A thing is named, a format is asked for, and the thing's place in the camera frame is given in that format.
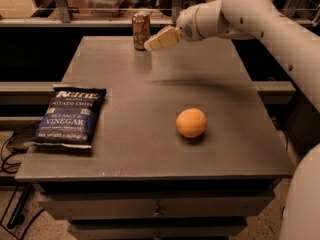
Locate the orange fruit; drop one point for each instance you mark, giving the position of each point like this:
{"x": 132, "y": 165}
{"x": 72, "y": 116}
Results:
{"x": 191, "y": 123}

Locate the orange soda can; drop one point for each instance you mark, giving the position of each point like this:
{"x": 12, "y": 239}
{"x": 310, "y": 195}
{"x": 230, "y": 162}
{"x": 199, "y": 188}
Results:
{"x": 141, "y": 29}

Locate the clear plastic container background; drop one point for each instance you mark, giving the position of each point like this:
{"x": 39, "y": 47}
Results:
{"x": 105, "y": 8}

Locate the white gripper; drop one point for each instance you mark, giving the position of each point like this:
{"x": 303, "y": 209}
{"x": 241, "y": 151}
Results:
{"x": 186, "y": 25}

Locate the grey drawer cabinet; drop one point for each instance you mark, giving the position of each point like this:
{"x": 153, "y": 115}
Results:
{"x": 206, "y": 187}

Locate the blue kettle chip bag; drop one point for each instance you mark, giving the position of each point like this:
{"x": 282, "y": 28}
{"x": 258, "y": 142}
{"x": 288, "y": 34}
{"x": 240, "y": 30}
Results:
{"x": 71, "y": 117}

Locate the metal drawer knob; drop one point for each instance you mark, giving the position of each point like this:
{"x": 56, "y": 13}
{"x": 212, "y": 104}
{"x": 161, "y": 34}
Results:
{"x": 157, "y": 212}

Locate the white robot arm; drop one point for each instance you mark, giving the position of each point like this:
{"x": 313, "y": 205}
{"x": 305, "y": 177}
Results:
{"x": 297, "y": 50}

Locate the metal railing shelf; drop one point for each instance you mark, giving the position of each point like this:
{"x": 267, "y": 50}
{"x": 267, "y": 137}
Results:
{"x": 54, "y": 12}

